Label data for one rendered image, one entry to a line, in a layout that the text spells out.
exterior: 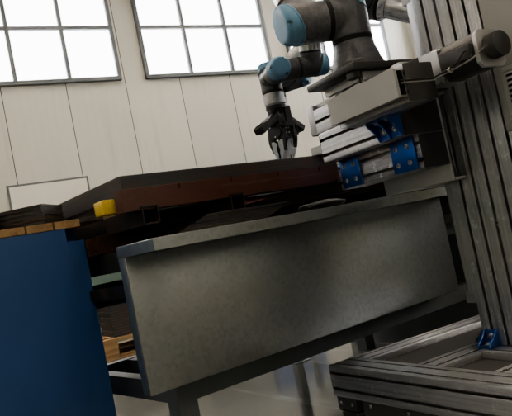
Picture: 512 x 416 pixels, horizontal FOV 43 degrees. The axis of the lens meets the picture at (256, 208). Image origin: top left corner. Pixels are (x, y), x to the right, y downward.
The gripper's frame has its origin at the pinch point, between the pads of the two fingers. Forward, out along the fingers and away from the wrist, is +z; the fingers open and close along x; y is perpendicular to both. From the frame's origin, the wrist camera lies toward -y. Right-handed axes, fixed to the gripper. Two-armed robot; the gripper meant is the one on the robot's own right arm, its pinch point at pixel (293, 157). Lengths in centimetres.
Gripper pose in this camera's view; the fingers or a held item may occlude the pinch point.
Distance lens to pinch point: 262.2
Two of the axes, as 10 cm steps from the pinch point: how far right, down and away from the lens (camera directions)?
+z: 2.0, 9.8, -0.5
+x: 6.0, -1.6, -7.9
